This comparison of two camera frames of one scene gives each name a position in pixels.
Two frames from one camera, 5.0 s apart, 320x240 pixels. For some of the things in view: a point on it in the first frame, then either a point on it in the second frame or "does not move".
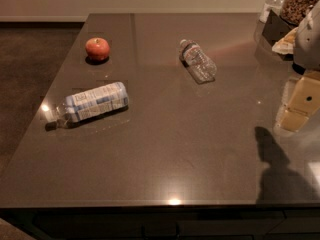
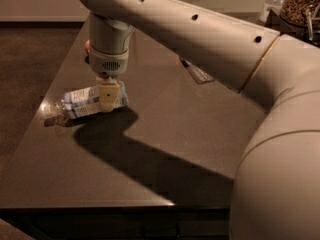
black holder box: (276, 28) does not move
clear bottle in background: (274, 1) does not move
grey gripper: (308, 40) to (107, 63)
